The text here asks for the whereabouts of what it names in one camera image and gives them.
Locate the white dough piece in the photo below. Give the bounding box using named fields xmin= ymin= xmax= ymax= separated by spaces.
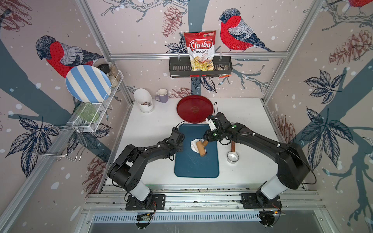
xmin=190 ymin=139 xmax=201 ymax=153

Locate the wooden dough roller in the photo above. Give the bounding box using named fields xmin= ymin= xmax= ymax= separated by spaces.
xmin=196 ymin=140 xmax=209 ymax=157

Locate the teal cutting board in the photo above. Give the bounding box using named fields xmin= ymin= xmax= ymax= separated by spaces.
xmin=174 ymin=124 xmax=220 ymax=179

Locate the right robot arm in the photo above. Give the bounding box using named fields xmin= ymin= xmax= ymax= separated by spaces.
xmin=203 ymin=112 xmax=312 ymax=206

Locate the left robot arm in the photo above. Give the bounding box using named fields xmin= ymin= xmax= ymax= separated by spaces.
xmin=107 ymin=127 xmax=185 ymax=206

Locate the red round tray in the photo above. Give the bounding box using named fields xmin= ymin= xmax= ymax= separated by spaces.
xmin=176 ymin=95 xmax=213 ymax=124

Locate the purple mug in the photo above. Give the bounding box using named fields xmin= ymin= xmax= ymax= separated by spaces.
xmin=154 ymin=88 xmax=169 ymax=103

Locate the white cutlery holder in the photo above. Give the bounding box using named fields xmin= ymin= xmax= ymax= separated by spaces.
xmin=134 ymin=88 xmax=154 ymax=113

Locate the Chuba cassava chips bag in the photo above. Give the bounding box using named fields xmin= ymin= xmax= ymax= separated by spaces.
xmin=184 ymin=31 xmax=216 ymax=71

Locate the spice jar silver lid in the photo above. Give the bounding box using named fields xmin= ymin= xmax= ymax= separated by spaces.
xmin=108 ymin=62 xmax=121 ymax=87

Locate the green glass cup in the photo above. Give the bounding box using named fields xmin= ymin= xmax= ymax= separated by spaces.
xmin=74 ymin=103 xmax=100 ymax=122

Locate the spice jar dark lid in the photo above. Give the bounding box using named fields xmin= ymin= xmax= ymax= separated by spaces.
xmin=97 ymin=63 xmax=112 ymax=76

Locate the blue striped plate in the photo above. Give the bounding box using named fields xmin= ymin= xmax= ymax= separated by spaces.
xmin=66 ymin=65 xmax=112 ymax=103

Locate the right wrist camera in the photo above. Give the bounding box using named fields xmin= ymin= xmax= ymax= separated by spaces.
xmin=206 ymin=117 xmax=217 ymax=131

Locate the metal spatula wooden handle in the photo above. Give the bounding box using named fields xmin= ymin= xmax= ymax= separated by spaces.
xmin=230 ymin=141 xmax=236 ymax=152

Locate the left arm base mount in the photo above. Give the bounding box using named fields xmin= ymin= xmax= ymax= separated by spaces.
xmin=125 ymin=190 xmax=166 ymax=211

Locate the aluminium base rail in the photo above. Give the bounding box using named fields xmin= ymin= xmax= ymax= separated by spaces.
xmin=77 ymin=187 xmax=330 ymax=230

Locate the black wire wall basket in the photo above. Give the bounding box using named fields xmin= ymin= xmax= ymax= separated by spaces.
xmin=169 ymin=56 xmax=233 ymax=78

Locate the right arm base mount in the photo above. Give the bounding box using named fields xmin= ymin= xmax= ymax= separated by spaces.
xmin=240 ymin=190 xmax=282 ymax=209

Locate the clear wire wall shelf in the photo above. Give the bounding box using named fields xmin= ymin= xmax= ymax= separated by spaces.
xmin=58 ymin=65 xmax=123 ymax=133

